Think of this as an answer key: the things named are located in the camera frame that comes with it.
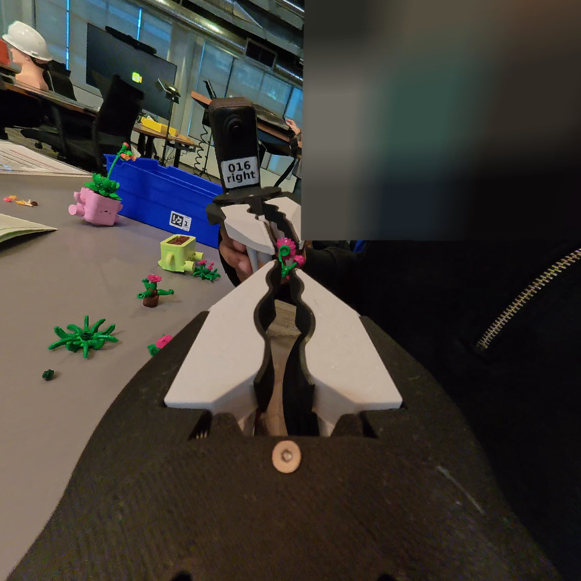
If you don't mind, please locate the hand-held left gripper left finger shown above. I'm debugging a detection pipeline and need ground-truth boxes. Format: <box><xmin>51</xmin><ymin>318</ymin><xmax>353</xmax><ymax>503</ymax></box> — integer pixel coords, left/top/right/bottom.
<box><xmin>163</xmin><ymin>261</ymin><xmax>278</xmax><ymax>437</ymax></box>

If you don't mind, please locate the pink toy pot with plant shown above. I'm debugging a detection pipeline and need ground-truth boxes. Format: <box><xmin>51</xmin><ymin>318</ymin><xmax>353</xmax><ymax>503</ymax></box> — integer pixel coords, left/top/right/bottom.
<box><xmin>68</xmin><ymin>142</ymin><xmax>138</xmax><ymax>227</ymax></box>

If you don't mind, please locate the lime green toy pot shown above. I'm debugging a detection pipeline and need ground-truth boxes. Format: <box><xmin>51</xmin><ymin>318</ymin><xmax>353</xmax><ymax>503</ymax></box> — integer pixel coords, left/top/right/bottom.
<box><xmin>157</xmin><ymin>234</ymin><xmax>204</xmax><ymax>273</ymax></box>

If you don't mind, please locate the black bag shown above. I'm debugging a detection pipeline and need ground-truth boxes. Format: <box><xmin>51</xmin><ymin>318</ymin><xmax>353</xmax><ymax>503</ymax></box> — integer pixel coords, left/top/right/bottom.
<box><xmin>252</xmin><ymin>103</ymin><xmax>297</xmax><ymax>133</ymax></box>

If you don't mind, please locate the yellow box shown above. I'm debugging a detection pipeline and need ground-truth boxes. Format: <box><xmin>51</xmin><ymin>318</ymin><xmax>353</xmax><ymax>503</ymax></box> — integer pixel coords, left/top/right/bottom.
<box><xmin>137</xmin><ymin>115</ymin><xmax>183</xmax><ymax>138</ymax></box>

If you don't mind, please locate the toy cactus pink flower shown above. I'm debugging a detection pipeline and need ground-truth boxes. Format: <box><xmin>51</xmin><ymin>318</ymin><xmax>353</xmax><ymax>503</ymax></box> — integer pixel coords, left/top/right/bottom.
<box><xmin>137</xmin><ymin>274</ymin><xmax>175</xmax><ymax>308</ymax></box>

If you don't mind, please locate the camera tripod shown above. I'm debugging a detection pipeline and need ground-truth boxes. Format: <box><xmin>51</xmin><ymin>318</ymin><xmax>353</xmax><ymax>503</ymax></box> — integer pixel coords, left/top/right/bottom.
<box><xmin>156</xmin><ymin>78</ymin><xmax>183</xmax><ymax>169</ymax></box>

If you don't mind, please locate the open instruction booklet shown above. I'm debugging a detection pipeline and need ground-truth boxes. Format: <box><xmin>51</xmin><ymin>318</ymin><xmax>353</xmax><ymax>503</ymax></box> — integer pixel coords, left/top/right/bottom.
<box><xmin>0</xmin><ymin>212</ymin><xmax>60</xmax><ymax>244</ymax></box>

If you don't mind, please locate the blue plastic bin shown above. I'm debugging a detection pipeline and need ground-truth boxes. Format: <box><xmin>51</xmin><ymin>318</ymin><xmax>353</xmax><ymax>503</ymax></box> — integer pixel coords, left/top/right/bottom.
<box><xmin>103</xmin><ymin>153</ymin><xmax>224</xmax><ymax>249</ymax></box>

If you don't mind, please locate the green leafy toy plant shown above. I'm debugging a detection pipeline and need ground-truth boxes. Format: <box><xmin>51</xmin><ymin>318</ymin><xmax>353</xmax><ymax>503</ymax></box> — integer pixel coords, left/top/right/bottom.
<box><xmin>47</xmin><ymin>315</ymin><xmax>120</xmax><ymax>359</ymax></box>

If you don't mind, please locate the white hard hat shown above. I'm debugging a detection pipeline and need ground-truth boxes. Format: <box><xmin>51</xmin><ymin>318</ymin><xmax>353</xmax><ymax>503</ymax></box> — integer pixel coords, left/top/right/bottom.
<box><xmin>2</xmin><ymin>20</ymin><xmax>54</xmax><ymax>63</ymax></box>

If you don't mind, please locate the standing desk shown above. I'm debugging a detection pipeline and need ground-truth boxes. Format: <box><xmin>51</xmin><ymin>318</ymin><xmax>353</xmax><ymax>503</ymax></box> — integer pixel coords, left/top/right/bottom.
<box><xmin>190</xmin><ymin>90</ymin><xmax>303</xmax><ymax>192</ymax></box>

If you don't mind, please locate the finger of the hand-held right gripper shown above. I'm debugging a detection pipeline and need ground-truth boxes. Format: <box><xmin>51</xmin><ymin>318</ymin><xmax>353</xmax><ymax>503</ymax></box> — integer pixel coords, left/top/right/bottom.
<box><xmin>222</xmin><ymin>203</ymin><xmax>278</xmax><ymax>255</ymax></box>
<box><xmin>271</xmin><ymin>194</ymin><xmax>303</xmax><ymax>249</ymax></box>

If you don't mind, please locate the printed paper sheet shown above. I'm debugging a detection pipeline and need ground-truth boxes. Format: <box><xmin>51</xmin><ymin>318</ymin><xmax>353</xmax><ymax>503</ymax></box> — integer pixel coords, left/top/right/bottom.
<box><xmin>0</xmin><ymin>139</ymin><xmax>92</xmax><ymax>176</ymax></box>

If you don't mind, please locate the black office chair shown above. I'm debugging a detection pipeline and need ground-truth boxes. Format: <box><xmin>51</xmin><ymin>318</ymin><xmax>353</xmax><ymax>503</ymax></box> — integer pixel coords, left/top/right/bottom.
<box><xmin>90</xmin><ymin>74</ymin><xmax>146</xmax><ymax>169</ymax></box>

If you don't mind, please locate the person's right hand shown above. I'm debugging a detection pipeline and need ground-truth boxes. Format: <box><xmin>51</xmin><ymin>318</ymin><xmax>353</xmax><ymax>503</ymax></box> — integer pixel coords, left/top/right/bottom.
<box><xmin>219</xmin><ymin>236</ymin><xmax>262</xmax><ymax>287</ymax></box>

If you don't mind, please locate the black television screen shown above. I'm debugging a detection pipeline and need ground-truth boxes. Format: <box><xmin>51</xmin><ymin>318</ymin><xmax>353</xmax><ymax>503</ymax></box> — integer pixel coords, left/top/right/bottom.
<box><xmin>85</xmin><ymin>24</ymin><xmax>179</xmax><ymax>120</ymax></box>

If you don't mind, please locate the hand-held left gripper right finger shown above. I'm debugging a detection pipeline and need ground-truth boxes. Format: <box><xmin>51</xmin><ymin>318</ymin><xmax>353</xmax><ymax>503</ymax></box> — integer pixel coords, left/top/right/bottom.
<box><xmin>290</xmin><ymin>269</ymin><xmax>404</xmax><ymax>437</ymax></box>

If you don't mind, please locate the green three-pronged toy stem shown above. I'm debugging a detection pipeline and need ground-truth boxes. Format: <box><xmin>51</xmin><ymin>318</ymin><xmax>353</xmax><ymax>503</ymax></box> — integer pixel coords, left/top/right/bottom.
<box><xmin>278</xmin><ymin>246</ymin><xmax>300</xmax><ymax>280</ymax></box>

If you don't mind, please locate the mannequin head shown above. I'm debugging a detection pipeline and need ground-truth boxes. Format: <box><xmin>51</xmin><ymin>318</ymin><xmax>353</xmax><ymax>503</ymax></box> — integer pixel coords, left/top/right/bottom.
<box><xmin>10</xmin><ymin>45</ymin><xmax>51</xmax><ymax>90</ymax></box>

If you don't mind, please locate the black coiled cable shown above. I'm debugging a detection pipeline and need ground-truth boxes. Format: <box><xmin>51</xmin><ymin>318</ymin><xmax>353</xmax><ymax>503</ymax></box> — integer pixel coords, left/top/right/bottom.
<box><xmin>194</xmin><ymin>131</ymin><xmax>210</xmax><ymax>179</ymax></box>

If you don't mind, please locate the person's black jacket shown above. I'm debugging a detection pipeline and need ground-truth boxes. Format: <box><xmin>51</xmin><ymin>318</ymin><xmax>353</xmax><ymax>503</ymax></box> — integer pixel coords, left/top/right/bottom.
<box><xmin>318</xmin><ymin>240</ymin><xmax>581</xmax><ymax>581</ymax></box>

